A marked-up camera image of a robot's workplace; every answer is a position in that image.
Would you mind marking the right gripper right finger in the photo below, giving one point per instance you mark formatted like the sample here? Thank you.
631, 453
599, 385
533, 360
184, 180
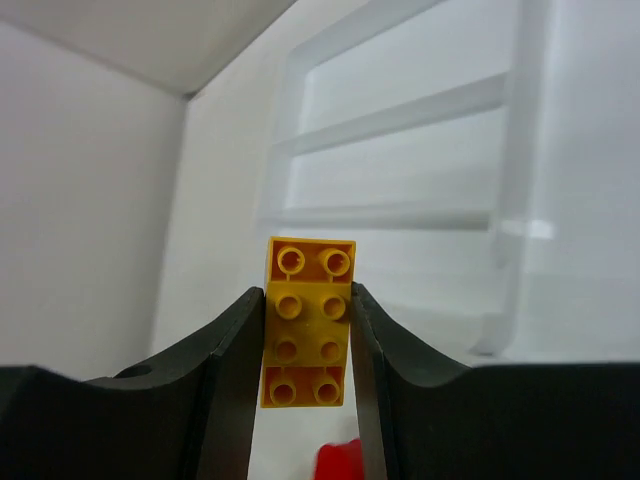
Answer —
423, 415

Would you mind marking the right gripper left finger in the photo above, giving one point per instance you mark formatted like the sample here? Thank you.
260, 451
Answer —
187, 412

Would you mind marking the red lego brick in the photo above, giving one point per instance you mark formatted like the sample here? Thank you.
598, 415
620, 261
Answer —
341, 461

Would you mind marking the yellow striped lego brick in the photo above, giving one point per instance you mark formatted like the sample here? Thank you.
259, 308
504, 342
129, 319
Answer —
307, 326

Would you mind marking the white divided tray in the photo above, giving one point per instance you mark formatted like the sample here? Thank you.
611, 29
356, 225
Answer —
402, 126

